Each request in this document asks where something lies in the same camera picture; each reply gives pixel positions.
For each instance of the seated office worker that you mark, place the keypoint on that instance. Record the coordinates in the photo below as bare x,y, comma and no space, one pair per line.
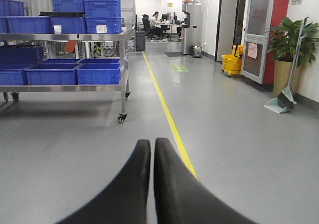
155,30

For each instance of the green dustpan with broom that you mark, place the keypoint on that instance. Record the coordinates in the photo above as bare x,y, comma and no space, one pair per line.
284,99

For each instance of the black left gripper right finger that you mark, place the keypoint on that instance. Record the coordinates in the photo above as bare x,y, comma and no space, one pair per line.
180,198

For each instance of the stainless steel wheeled cart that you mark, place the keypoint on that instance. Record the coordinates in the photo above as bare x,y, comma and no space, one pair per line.
14,59

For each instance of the yellow mop bucket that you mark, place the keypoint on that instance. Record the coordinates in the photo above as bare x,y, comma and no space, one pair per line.
231,63

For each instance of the blue bin lower cart right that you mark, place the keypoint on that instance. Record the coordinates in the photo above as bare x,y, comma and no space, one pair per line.
99,74

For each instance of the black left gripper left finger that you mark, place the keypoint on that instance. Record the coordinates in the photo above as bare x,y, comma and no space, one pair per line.
124,200

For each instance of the stack of blue crates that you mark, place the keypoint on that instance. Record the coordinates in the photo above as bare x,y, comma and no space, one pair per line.
103,16

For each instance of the blue bin lower cart middle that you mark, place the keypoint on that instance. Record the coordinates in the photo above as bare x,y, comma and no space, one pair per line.
52,74

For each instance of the steel water dispenser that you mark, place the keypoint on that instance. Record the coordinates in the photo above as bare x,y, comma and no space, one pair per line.
191,31

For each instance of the blue bin cart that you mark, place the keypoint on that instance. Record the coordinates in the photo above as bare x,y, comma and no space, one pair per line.
99,74
52,74

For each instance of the grey trash bin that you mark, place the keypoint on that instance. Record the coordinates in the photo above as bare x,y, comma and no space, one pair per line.
140,40

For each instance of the potted plant in gold pot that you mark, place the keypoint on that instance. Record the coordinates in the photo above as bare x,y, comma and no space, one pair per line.
307,55

